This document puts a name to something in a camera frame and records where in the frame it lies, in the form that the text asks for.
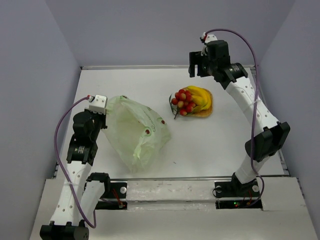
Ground fake yellow banana bunch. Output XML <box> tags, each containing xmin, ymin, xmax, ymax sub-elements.
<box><xmin>186</xmin><ymin>85</ymin><xmax>213</xmax><ymax>111</ymax></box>

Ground fake red berry branch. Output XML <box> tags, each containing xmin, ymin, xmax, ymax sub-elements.
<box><xmin>169</xmin><ymin>88</ymin><xmax>197</xmax><ymax>119</ymax></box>

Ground light green plastic bag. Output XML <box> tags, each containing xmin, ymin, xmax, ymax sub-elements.
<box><xmin>103</xmin><ymin>95</ymin><xmax>171</xmax><ymax>173</ymax></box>

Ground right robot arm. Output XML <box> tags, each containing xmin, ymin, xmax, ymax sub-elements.
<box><xmin>189</xmin><ymin>35</ymin><xmax>291</xmax><ymax>198</ymax></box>

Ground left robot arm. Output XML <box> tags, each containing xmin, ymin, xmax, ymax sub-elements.
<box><xmin>39</xmin><ymin>109</ymin><xmax>111</xmax><ymax>240</ymax></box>

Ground square woven bamboo tray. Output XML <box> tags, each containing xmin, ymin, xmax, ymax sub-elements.
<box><xmin>178</xmin><ymin>85</ymin><xmax>214</xmax><ymax>118</ymax></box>

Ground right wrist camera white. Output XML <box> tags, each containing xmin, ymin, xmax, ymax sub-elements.
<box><xmin>200</xmin><ymin>32</ymin><xmax>218</xmax><ymax>56</ymax></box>

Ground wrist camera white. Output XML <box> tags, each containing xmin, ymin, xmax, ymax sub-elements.
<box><xmin>200</xmin><ymin>32</ymin><xmax>218</xmax><ymax>56</ymax></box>
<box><xmin>88</xmin><ymin>94</ymin><xmax>108</xmax><ymax>115</ymax></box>

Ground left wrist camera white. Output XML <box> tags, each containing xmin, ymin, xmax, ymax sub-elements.
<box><xmin>88</xmin><ymin>94</ymin><xmax>108</xmax><ymax>115</ymax></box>

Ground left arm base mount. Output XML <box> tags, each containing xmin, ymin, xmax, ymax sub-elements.
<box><xmin>95</xmin><ymin>181</ymin><xmax>128</xmax><ymax>210</ymax></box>

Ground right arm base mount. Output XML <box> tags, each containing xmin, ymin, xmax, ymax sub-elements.
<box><xmin>212</xmin><ymin>174</ymin><xmax>263</xmax><ymax>210</ymax></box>

